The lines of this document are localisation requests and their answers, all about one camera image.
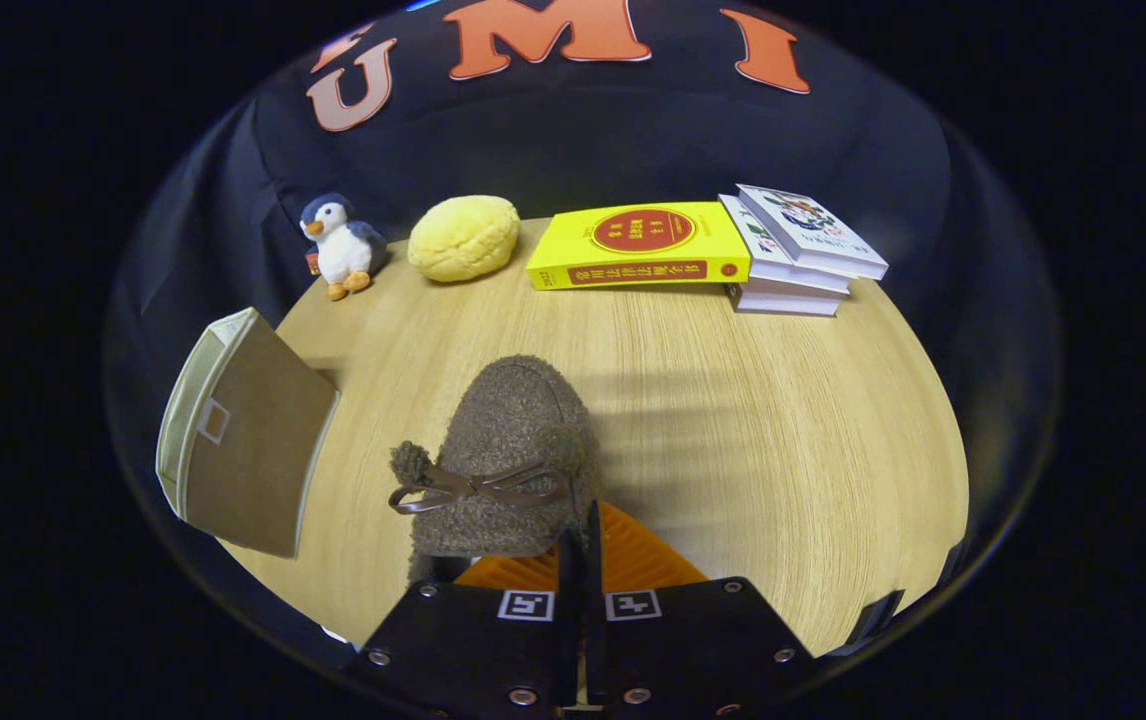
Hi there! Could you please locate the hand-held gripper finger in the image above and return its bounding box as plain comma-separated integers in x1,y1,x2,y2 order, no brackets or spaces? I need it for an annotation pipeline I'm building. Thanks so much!
358,530,584,720
581,500,819,720

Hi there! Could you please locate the black backdrop cloth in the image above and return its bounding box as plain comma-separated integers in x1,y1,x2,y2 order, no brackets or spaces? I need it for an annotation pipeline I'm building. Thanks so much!
103,0,1064,661

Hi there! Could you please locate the white book floral cover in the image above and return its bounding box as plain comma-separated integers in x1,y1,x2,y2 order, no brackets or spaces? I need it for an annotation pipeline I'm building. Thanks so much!
736,184,889,281

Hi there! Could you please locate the brown fuzzy shoe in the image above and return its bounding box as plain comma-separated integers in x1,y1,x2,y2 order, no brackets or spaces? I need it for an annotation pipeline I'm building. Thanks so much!
389,355,602,586

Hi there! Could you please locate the yellow bun plush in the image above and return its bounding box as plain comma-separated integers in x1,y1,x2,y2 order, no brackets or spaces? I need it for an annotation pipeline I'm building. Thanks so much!
407,195,522,283

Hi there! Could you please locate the yellow book red circle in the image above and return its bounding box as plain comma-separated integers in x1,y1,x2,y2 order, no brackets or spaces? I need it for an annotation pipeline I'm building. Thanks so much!
526,202,752,292

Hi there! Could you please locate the penguin plush toy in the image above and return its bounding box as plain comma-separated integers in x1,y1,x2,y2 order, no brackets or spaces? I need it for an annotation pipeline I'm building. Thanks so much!
298,192,389,302

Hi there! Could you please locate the beige fabric storage box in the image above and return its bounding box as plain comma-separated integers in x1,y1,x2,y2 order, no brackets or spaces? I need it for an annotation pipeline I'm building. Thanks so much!
155,307,342,559

